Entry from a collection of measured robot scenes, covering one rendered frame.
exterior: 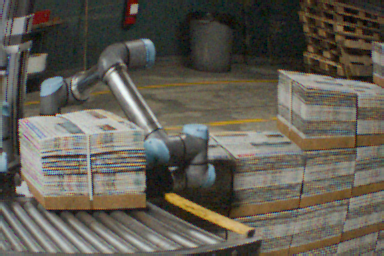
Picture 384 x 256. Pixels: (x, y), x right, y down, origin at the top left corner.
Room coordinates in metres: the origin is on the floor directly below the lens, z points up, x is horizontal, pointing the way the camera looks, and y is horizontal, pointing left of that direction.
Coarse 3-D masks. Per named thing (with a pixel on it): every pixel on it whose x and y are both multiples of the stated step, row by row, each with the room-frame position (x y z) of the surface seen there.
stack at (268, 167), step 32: (224, 160) 2.85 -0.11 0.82; (256, 160) 2.88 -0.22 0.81; (288, 160) 2.91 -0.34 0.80; (320, 160) 2.95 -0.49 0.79; (352, 160) 3.00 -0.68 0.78; (192, 192) 2.83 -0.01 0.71; (224, 192) 2.85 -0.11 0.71; (256, 192) 2.88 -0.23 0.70; (288, 192) 2.91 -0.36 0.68; (320, 192) 2.96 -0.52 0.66; (192, 224) 2.82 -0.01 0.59; (256, 224) 2.88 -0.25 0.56; (288, 224) 2.92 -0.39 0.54; (320, 224) 2.96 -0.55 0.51; (352, 224) 3.01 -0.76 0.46
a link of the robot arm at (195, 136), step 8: (184, 128) 2.65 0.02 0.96; (192, 128) 2.63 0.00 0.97; (200, 128) 2.63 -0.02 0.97; (184, 136) 2.61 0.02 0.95; (192, 136) 2.62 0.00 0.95; (200, 136) 2.63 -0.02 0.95; (208, 136) 2.66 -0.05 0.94; (192, 144) 2.60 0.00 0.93; (200, 144) 2.62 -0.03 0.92; (192, 152) 2.60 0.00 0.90; (200, 152) 2.63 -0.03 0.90; (184, 160) 2.64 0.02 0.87; (192, 160) 2.62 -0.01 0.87; (200, 160) 2.63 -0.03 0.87
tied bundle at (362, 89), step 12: (348, 84) 3.24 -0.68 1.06; (360, 84) 3.30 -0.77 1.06; (372, 84) 3.37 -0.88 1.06; (360, 96) 3.00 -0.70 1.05; (372, 96) 3.02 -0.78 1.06; (360, 108) 3.01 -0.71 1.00; (372, 108) 3.03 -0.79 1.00; (360, 120) 3.01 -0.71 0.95; (372, 120) 3.02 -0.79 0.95; (360, 132) 3.00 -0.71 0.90; (372, 132) 3.02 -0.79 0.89
